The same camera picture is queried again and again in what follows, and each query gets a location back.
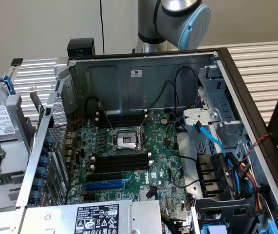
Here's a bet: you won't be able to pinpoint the RAM slot black latches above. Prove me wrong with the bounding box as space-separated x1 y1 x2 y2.
96 153 149 162
98 123 146 130
96 160 150 171
97 116 146 122

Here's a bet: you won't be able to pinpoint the RAM slot white latches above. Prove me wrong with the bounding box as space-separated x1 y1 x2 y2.
95 109 148 118
91 152 153 166
90 159 154 175
95 115 148 125

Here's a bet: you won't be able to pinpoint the CPU socket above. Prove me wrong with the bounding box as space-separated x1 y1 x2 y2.
108 126 144 155

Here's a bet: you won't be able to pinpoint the silver locking lever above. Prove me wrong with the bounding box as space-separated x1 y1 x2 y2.
97 101 114 130
108 143 135 150

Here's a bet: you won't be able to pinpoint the open PC case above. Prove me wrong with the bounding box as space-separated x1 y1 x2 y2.
16 47 278 234

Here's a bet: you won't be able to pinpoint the green motherboard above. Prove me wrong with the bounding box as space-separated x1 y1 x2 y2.
67 111 193 205

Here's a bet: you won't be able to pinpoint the long black expansion slot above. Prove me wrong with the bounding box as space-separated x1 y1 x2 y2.
86 171 124 183

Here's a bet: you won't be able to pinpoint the blue expansion slot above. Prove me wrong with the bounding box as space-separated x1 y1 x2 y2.
84 180 127 193

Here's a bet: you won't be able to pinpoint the silver metal disk bay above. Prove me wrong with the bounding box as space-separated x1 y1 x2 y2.
183 65 251 161

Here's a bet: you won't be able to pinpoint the black plastic fan shroud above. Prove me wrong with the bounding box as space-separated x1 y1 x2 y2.
196 152 234 198

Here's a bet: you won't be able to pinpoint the black box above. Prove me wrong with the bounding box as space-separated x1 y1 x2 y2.
67 38 96 59

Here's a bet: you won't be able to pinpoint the black graphics card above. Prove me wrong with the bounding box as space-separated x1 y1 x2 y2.
28 85 46 127

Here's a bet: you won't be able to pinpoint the grey parts rack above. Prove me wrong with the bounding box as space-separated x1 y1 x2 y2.
0 94 36 214

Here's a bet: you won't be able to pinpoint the silver power supply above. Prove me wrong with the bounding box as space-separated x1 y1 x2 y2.
19 199 163 234

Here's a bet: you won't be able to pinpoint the thin black wire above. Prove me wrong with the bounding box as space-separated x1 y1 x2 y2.
150 80 176 111

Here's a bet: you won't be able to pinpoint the short black wire loop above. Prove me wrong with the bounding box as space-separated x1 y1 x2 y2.
84 96 101 115

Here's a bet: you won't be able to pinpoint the long black wire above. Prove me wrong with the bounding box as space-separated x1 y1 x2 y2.
167 117 201 191

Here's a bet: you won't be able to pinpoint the tall black wire loop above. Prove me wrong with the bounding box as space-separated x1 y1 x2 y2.
173 66 200 115

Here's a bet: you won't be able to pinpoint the blue disk data wire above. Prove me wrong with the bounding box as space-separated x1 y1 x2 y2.
192 121 241 181

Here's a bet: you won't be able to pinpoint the thin red wire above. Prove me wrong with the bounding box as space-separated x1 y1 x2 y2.
53 117 84 156

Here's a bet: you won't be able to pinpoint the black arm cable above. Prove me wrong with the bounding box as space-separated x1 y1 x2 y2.
99 0 105 56

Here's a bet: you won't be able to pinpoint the red black twisted wire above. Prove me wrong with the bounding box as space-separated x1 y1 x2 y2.
241 133 274 164

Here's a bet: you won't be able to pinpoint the red yellow power wire bundle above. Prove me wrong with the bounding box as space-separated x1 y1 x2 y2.
236 160 266 218

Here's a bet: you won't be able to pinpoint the blue disk carrier bracket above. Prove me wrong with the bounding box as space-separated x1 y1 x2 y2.
2 73 16 96

